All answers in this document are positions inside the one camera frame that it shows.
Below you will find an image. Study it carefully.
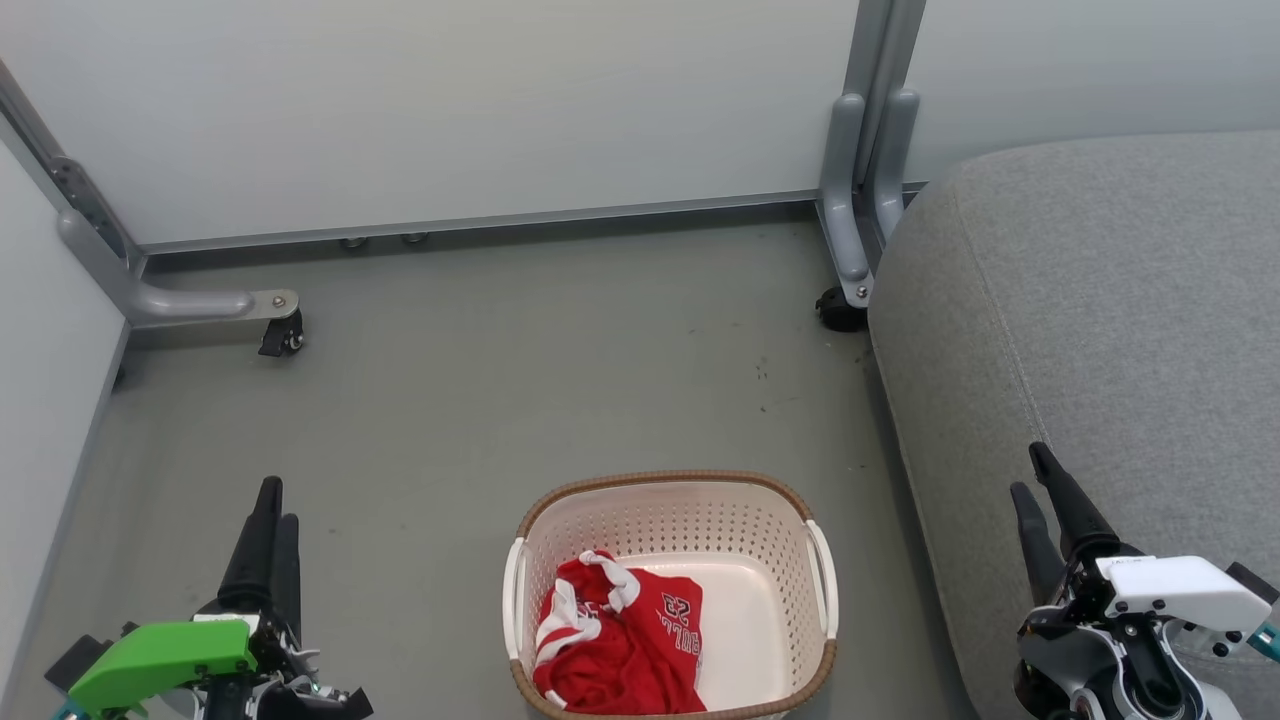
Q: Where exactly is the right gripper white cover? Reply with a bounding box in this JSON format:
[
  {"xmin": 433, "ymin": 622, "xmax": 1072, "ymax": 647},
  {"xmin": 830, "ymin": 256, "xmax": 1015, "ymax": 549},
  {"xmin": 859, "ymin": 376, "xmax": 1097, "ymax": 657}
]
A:
[{"xmin": 1009, "ymin": 441, "xmax": 1279, "ymax": 720}]

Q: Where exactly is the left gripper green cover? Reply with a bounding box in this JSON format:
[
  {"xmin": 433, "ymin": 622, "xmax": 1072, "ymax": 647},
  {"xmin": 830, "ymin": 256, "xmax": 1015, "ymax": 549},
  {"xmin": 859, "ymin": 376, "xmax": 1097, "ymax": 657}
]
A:
[{"xmin": 50, "ymin": 476, "xmax": 375, "ymax": 720}]

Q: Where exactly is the red basketball jersey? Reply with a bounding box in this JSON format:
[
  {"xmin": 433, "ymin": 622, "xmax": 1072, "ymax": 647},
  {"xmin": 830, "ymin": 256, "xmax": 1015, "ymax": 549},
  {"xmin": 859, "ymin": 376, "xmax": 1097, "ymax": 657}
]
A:
[{"xmin": 532, "ymin": 549, "xmax": 708, "ymax": 715}]

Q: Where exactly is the grey fabric sofa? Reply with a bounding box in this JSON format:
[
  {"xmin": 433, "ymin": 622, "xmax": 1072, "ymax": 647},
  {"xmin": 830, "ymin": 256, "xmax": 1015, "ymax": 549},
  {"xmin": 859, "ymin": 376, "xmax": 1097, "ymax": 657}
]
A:
[{"xmin": 868, "ymin": 130, "xmax": 1280, "ymax": 720}]

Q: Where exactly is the white perforated laundry basket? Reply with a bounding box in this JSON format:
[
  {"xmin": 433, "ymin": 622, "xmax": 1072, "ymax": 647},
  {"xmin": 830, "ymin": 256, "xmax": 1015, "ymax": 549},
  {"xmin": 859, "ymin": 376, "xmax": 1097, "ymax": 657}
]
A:
[{"xmin": 502, "ymin": 470, "xmax": 839, "ymax": 720}]

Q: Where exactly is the grey partition foot with plate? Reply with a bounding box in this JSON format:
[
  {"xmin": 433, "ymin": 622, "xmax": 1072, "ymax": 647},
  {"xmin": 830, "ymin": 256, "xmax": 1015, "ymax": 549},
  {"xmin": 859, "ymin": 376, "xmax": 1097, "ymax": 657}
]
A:
[{"xmin": 55, "ymin": 155, "xmax": 301, "ymax": 329}]

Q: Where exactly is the round black caster wheel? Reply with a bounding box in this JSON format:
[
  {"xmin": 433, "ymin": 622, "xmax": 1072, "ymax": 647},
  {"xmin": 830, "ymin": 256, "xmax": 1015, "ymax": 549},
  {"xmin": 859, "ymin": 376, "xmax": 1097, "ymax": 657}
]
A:
[{"xmin": 815, "ymin": 286, "xmax": 870, "ymax": 334}]

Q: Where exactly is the black caster wheel with bracket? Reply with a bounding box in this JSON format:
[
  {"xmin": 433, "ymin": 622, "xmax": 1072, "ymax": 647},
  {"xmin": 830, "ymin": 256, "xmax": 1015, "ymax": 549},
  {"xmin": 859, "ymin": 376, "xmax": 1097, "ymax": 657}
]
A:
[{"xmin": 258, "ymin": 309, "xmax": 305, "ymax": 359}]

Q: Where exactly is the grey partition bottom rail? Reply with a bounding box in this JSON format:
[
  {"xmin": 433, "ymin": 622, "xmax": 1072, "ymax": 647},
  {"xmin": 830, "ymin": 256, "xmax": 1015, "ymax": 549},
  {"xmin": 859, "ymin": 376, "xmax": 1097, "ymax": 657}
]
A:
[{"xmin": 138, "ymin": 188, "xmax": 823, "ymax": 257}]

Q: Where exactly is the grey partition post with feet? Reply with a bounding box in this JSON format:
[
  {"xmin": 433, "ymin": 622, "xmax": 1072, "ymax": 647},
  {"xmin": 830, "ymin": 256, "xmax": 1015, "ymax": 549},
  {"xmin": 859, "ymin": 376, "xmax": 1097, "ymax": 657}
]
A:
[{"xmin": 815, "ymin": 0, "xmax": 927, "ymax": 309}]

